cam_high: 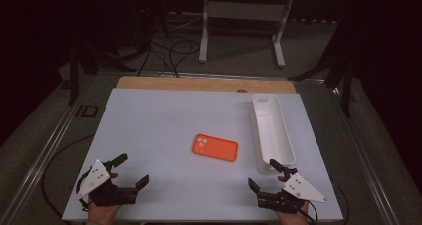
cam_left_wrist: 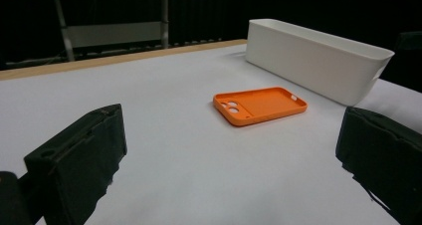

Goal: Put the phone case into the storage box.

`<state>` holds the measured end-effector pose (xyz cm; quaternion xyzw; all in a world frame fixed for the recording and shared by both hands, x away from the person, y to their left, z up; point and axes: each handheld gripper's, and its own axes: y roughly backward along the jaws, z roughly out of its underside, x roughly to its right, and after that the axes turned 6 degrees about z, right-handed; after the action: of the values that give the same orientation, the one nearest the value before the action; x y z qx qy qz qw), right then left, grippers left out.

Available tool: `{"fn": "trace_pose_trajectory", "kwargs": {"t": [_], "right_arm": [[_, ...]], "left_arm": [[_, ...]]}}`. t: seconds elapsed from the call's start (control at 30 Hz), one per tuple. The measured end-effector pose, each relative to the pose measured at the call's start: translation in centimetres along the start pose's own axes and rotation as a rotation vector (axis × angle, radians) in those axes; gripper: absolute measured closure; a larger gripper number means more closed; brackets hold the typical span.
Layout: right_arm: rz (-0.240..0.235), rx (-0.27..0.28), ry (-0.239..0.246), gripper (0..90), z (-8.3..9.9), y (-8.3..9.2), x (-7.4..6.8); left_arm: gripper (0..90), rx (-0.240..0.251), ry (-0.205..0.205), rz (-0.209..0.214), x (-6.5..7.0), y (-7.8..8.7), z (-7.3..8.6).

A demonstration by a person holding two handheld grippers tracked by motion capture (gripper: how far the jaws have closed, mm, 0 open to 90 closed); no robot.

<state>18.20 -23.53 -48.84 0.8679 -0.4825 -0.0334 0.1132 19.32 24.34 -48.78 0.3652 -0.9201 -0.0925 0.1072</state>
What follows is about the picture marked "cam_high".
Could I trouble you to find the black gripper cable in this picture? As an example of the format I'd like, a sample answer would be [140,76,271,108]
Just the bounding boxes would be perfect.
[75,169,92,213]
[297,201,318,225]

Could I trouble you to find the person's right hand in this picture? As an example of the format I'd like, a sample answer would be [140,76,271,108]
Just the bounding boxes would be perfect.
[276,201,311,225]

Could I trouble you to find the person's left hand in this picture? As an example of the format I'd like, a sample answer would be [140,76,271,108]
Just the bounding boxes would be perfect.
[87,203,122,225]

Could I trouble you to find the white metal stand frame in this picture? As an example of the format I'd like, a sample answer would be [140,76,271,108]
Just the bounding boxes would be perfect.
[198,0,297,69]

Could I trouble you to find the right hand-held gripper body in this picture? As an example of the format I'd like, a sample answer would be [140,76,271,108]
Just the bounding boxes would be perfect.
[257,166,328,215]

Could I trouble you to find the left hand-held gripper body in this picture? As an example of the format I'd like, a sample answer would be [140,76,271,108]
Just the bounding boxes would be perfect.
[75,160,139,207]

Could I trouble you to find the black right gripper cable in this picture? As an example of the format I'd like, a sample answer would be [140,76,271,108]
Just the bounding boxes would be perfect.
[297,201,318,225]

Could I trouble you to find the white table mat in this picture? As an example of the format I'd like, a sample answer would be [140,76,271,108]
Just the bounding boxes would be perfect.
[61,88,344,223]

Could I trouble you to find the orange phone case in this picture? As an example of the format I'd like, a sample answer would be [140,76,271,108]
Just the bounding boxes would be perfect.
[191,133,239,163]

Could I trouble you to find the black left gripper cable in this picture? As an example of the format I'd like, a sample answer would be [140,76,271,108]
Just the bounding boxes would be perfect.
[75,169,92,213]

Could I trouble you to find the metal floor rail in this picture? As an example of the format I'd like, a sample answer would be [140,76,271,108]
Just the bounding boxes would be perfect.
[326,82,404,225]
[0,75,98,225]

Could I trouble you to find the long white plastic tray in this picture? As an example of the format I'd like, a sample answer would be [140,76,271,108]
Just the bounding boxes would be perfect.
[251,93,297,174]

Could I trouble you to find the black tripod stand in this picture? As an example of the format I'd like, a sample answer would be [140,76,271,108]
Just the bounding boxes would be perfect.
[288,49,357,119]
[68,42,137,107]

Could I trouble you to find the long black cable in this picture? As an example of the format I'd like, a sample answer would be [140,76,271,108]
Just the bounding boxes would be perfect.
[330,180,350,225]
[41,133,96,219]

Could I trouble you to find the black looped floor cable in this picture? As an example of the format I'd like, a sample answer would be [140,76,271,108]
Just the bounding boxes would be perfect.
[136,39,202,79]

